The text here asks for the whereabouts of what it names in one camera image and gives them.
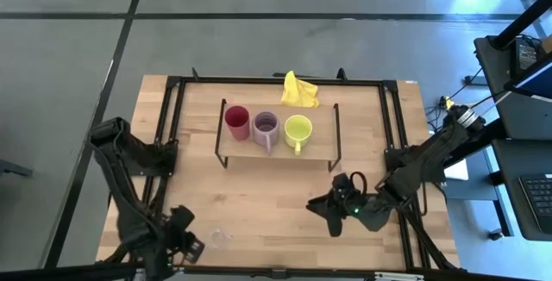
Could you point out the purple mug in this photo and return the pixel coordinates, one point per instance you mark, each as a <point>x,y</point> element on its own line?
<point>265,128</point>

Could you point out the yellow cloth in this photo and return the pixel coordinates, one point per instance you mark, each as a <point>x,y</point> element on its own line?
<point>299,93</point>

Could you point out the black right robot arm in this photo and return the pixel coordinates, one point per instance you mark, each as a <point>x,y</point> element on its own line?
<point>427,160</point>

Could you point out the grey furniture foot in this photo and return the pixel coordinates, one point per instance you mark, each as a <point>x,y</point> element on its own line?
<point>15,168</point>

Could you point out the black keyboard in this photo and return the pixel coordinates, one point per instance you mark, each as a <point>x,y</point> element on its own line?
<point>539,201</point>

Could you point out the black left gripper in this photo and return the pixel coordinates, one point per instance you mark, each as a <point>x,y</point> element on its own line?
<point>179,227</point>

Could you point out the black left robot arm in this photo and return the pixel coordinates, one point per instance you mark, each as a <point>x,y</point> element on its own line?
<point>129,186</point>

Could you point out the wooden shelf with black legs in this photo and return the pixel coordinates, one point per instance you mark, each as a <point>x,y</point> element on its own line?
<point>319,147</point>

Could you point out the black stand pole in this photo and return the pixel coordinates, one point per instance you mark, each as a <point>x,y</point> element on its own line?
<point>524,20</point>

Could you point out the clear plastic cup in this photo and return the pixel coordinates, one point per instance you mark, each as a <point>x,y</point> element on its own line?
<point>218,237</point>

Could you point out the black laptop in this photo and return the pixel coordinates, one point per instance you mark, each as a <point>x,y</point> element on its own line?
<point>532,80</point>

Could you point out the grey side desk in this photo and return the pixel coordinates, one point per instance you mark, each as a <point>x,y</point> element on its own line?
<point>513,117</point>

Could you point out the black power adapter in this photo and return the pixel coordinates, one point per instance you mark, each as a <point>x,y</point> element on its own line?
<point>526,56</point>

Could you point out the black metal table frame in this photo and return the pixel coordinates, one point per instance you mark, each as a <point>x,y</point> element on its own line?
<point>259,80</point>

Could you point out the pink cup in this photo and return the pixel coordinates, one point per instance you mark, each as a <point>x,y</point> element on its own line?
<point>237,121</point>

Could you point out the white box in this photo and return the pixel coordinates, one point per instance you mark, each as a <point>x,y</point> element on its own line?
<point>458,170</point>

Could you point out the black camera rig beam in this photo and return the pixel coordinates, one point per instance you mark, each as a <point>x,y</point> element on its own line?
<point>64,272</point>

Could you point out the yellow mug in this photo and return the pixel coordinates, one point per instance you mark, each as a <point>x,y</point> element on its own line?
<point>298,129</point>

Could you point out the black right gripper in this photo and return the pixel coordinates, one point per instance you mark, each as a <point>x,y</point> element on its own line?
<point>347,199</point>

